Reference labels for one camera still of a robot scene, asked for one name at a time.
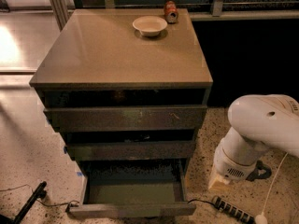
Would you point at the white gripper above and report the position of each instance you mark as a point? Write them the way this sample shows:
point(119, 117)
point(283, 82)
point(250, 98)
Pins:
point(231, 164)

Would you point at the grey drawer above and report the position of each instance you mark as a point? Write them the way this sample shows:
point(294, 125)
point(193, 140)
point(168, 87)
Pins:
point(131, 151)
point(136, 118)
point(120, 189)

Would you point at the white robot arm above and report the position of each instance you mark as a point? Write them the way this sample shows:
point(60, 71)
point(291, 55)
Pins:
point(258, 123)

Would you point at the grey drawer cabinet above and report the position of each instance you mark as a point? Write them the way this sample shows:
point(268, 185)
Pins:
point(101, 60)

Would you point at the black power strip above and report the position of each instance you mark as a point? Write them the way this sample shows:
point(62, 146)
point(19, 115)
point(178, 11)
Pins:
point(232, 210)

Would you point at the white bowl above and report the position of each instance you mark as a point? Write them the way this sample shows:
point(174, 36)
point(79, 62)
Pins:
point(149, 25)

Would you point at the metal window railing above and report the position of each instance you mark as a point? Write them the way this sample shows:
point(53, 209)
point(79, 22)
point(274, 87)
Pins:
point(218, 0)

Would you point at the orange soda can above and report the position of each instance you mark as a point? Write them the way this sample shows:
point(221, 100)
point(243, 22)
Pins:
point(170, 12)

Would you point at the black stand leg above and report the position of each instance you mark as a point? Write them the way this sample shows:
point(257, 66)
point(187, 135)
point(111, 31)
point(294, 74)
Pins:
point(38, 193)

